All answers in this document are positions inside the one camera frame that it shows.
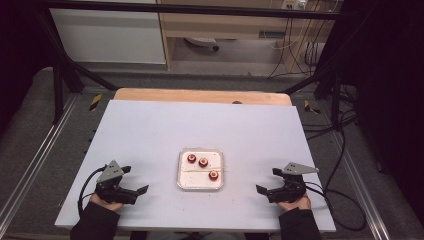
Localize bundle of hanging cables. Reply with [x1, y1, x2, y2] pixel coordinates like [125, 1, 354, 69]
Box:
[264, 0, 341, 79]

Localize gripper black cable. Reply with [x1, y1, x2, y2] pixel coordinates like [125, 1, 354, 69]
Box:
[303, 129, 368, 233]
[77, 166, 108, 218]

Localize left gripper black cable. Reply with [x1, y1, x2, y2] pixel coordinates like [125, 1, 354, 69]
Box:
[77, 166, 108, 218]

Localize white power strip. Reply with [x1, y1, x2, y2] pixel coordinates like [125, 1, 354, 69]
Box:
[281, 0, 308, 10]

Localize person's right hand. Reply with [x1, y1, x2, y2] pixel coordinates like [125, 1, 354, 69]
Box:
[279, 195, 312, 212]

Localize person's left hand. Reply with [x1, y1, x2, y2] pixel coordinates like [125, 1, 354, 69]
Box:
[89, 193, 124, 213]

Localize wooden table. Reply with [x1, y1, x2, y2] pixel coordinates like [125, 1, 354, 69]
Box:
[113, 87, 293, 107]

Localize white chair base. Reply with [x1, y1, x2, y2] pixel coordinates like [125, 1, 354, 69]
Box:
[184, 36, 220, 52]

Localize black metal frame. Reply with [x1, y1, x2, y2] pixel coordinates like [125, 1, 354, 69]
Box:
[33, 0, 354, 126]

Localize wooden desk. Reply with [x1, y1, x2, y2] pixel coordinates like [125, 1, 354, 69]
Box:
[156, 0, 344, 72]

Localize aluminium rail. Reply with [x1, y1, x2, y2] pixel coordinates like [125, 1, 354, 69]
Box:
[0, 94, 80, 223]
[329, 131, 393, 240]

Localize white cabinet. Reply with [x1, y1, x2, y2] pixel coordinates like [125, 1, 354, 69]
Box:
[49, 7, 167, 65]

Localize square metal tray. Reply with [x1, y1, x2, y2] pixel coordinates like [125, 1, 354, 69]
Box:
[176, 147, 225, 191]

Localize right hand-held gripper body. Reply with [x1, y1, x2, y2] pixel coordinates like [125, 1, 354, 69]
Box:
[266, 162, 319, 204]

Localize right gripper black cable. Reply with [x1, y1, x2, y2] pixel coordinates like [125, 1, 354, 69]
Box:
[303, 129, 368, 233]

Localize white table board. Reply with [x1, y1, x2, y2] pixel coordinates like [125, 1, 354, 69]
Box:
[54, 99, 337, 233]

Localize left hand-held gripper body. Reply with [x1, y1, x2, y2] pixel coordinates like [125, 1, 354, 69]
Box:
[94, 160, 138, 205]

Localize black floor cables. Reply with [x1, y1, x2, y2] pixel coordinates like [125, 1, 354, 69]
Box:
[301, 83, 359, 141]

